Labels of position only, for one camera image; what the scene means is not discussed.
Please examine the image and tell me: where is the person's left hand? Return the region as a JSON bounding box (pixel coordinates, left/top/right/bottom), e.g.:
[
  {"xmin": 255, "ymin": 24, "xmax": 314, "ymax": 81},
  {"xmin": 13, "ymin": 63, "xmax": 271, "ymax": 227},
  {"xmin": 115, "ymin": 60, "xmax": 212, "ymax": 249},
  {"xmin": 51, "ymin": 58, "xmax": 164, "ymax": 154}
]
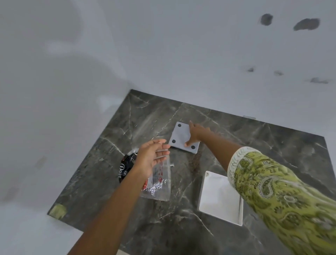
[{"xmin": 133, "ymin": 139, "xmax": 171, "ymax": 180}]

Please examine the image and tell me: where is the person's right hand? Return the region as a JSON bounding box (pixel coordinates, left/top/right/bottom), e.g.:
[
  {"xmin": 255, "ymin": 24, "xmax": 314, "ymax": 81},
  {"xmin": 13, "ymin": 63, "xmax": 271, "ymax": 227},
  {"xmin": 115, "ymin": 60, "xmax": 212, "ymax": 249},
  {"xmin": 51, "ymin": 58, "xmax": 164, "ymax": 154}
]
[{"xmin": 184, "ymin": 121, "xmax": 213, "ymax": 147}]

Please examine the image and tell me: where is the grey square plate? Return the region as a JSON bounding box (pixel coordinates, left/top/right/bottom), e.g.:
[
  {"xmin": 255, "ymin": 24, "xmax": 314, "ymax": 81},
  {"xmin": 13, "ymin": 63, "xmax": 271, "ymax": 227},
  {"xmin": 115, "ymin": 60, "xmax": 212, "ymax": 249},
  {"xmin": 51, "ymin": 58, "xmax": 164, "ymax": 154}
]
[{"xmin": 168, "ymin": 121, "xmax": 201, "ymax": 154}]

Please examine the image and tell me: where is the person's left forearm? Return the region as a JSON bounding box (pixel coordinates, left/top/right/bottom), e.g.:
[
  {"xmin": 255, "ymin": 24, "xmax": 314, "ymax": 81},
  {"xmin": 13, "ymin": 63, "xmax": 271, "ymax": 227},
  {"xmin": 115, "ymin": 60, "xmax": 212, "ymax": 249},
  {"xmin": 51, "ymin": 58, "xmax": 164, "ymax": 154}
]
[{"xmin": 67, "ymin": 165, "xmax": 152, "ymax": 255}]

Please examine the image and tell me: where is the person's right forearm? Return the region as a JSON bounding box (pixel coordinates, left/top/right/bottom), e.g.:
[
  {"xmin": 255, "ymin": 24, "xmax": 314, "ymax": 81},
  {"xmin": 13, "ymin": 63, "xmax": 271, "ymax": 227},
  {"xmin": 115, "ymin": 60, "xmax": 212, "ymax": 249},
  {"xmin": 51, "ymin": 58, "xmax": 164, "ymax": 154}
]
[{"xmin": 204, "ymin": 129, "xmax": 243, "ymax": 172}]

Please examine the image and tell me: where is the red and silver sachet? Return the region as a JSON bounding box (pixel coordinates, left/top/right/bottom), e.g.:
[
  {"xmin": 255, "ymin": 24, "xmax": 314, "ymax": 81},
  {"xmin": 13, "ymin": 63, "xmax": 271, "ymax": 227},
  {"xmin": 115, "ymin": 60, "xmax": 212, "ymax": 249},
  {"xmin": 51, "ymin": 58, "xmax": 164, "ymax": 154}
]
[{"xmin": 142, "ymin": 164, "xmax": 169, "ymax": 197}]

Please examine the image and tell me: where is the clear plastic bag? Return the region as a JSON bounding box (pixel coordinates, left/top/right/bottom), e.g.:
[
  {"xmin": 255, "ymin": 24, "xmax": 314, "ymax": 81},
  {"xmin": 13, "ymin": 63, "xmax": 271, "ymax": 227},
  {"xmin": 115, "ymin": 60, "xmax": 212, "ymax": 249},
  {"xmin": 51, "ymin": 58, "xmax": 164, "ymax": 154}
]
[{"xmin": 131, "ymin": 148, "xmax": 175, "ymax": 202}]

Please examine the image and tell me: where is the black sachet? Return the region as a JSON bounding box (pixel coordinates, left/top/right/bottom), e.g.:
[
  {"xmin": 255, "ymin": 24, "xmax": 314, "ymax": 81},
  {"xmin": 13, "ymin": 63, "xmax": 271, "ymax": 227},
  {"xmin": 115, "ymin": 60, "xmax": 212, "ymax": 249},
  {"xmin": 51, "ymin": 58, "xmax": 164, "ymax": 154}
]
[{"xmin": 119, "ymin": 153, "xmax": 139, "ymax": 184}]

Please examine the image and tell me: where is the white rectangular tray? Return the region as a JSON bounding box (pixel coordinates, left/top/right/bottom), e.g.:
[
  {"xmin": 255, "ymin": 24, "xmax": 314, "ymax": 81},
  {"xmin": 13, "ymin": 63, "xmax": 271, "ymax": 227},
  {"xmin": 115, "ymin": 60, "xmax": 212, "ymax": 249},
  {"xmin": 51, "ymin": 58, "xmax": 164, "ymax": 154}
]
[{"xmin": 198, "ymin": 171, "xmax": 244, "ymax": 226}]

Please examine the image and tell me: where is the green paisley sleeve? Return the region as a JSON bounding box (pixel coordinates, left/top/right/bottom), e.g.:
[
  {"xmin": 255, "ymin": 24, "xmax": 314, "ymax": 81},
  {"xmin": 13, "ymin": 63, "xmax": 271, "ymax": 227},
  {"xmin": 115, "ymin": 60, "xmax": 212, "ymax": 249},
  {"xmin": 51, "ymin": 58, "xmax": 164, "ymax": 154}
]
[{"xmin": 227, "ymin": 147, "xmax": 336, "ymax": 255}]

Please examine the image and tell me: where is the yellowish tape piece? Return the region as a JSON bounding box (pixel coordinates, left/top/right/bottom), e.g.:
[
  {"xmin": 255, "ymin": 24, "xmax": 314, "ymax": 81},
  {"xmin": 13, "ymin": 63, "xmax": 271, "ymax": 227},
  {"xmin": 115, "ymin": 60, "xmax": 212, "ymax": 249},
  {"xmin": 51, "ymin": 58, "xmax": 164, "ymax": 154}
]
[{"xmin": 50, "ymin": 204, "xmax": 67, "ymax": 219}]

